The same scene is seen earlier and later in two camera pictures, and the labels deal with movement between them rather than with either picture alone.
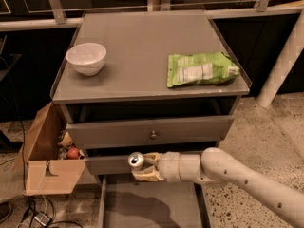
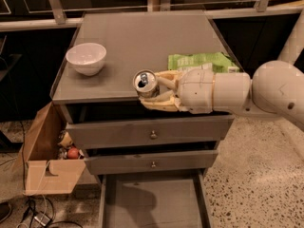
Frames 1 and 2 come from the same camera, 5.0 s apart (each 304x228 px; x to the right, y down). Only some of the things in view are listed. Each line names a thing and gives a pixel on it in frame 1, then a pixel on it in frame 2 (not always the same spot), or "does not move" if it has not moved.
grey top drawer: x=150 y=132 does not move
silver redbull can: x=136 y=161 -> x=145 y=84
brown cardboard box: x=45 y=173 does not move
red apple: x=73 y=153 does not move
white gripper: x=168 y=166 -> x=196 y=90
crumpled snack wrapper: x=65 y=139 does not move
